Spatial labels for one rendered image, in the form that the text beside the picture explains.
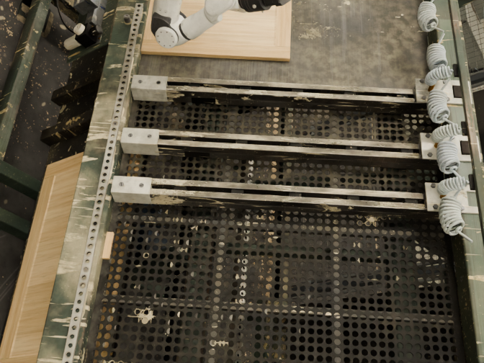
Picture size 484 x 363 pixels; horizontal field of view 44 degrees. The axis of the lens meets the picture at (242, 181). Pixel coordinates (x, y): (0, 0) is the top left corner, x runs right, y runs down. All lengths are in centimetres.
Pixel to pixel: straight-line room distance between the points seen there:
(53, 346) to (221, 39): 127
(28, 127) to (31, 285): 92
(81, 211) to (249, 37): 94
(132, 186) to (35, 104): 128
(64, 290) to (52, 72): 164
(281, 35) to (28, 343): 147
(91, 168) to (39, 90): 120
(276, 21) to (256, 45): 14
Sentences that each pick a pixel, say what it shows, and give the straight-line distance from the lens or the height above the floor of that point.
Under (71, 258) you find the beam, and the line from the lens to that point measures 191.
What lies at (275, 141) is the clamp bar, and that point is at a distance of 202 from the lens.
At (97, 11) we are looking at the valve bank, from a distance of 251.
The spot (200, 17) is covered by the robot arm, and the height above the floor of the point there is 127.
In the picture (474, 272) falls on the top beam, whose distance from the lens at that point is 190.
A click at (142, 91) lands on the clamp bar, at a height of 95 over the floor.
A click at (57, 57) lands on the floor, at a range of 335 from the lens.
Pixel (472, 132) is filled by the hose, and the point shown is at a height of 194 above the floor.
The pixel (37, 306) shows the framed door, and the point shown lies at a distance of 237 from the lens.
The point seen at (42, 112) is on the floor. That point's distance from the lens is 315.
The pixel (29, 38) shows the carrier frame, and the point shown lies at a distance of 301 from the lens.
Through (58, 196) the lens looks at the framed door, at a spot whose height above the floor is 38.
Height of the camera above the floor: 226
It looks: 31 degrees down
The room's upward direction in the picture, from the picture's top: 74 degrees clockwise
